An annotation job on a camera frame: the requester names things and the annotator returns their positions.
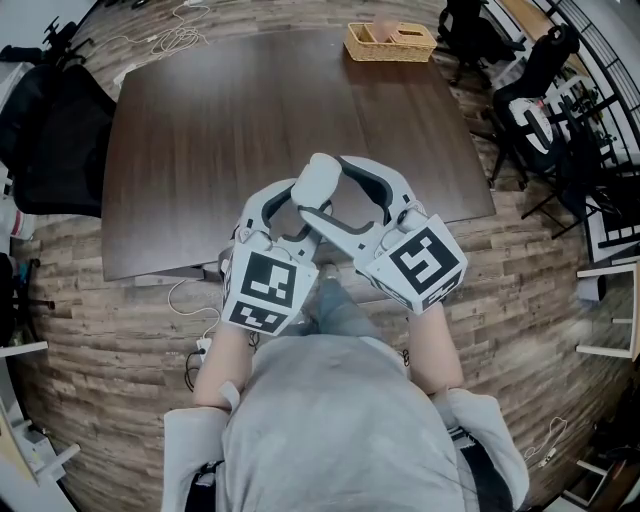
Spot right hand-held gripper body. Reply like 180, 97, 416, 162
356, 198, 469, 316

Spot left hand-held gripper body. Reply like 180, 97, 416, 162
218, 225, 322, 337

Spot white plastic cylinder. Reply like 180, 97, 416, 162
291, 153, 344, 209

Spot person's right forearm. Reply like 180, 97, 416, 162
407, 302, 464, 396

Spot person's left forearm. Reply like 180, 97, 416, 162
193, 319, 256, 409

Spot person's blue jeans leg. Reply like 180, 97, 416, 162
297, 279, 384, 346

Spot woven wicker basket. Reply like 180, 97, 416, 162
343, 22, 439, 64

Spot white patterned cushion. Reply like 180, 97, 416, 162
509, 97, 554, 154

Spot person's grey sweatshirt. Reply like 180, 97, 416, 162
160, 333, 531, 512

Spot pink cup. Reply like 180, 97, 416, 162
374, 13, 400, 44

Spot black high-back office chair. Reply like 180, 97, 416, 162
492, 24, 584, 189

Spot grey waste bin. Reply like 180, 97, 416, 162
579, 274, 607, 304

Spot white side table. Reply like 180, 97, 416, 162
574, 262, 640, 361

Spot black folding chair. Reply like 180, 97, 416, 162
522, 129, 640, 251

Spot black mesh office chair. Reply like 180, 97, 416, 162
9, 63, 119, 220

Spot light wooden desk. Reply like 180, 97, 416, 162
499, 0, 586, 71

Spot water bottle with red label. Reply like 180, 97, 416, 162
0, 197, 36, 241

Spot black metal railing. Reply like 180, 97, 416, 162
549, 0, 640, 166

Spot white floor cable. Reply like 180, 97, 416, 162
167, 277, 221, 341

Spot black power cable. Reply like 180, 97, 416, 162
185, 349, 201, 391

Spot tangled white cables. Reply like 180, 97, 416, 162
84, 0, 211, 86

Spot black strap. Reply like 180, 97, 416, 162
449, 429, 514, 512

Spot white charger cable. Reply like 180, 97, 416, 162
523, 417, 569, 469

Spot white shelf frame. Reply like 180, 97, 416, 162
0, 341, 81, 486

